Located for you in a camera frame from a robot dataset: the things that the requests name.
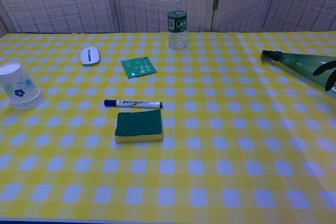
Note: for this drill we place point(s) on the floral paper cup stack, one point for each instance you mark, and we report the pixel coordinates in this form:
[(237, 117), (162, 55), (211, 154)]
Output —
[(21, 87)]

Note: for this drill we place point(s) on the brass screen hinge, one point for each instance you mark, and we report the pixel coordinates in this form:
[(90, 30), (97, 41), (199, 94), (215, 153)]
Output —
[(215, 3)]

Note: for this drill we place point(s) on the yellow checkered tablecloth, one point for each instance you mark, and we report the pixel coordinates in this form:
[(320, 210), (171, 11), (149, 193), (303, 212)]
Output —
[(210, 161)]

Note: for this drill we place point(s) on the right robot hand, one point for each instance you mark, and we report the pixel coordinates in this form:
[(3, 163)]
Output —
[(326, 66)]

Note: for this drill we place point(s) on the clear water bottle green label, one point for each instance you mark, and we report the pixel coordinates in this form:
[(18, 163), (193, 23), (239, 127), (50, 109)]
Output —
[(177, 24)]

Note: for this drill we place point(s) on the whiteboard marker blue cap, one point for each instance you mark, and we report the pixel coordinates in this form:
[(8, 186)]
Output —
[(132, 103)]

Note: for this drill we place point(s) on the green plastic bottle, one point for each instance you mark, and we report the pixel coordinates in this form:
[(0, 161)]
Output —
[(296, 64)]

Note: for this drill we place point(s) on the white computer mouse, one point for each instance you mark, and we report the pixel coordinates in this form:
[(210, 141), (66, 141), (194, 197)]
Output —
[(89, 55)]

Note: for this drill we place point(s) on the green and yellow sponge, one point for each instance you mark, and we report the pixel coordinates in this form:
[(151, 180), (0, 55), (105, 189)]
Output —
[(138, 127)]

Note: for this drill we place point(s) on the green sachet packet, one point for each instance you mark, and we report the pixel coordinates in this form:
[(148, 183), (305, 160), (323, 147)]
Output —
[(138, 68)]

